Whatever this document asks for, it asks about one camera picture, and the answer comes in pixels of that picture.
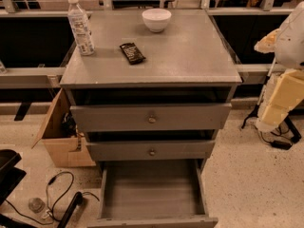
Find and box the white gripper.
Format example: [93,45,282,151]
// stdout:
[254,28,304,133]

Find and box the black rxbar chocolate bar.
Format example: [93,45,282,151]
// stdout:
[120,43,145,65]

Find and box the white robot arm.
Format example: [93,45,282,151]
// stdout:
[254,2,304,132]

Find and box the grey top drawer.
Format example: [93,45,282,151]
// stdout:
[70,104,231,132]

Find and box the grey wooden drawer cabinet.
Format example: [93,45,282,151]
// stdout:
[59,9,243,228]

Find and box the grey middle drawer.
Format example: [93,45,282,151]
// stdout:
[87,141,215,162]

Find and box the grey open bottom drawer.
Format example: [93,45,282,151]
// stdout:
[87,160,219,228]

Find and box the white reacher grabber stick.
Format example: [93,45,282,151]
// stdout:
[241,58,276,129]

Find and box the white ceramic bowl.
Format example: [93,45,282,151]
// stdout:
[142,9,172,32]

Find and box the clear plastic water bottle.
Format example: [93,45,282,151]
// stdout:
[67,0,94,55]

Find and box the brown cardboard box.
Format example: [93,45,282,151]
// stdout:
[31,89,95,167]

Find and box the clear round floor disc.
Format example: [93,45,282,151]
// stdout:
[28,198,45,213]

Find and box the black equipment base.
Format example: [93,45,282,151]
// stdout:
[0,149,26,205]

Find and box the black handle on floor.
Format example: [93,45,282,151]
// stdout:
[57,192,84,228]

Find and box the black cable on floor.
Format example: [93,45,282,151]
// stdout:
[4,170,101,226]

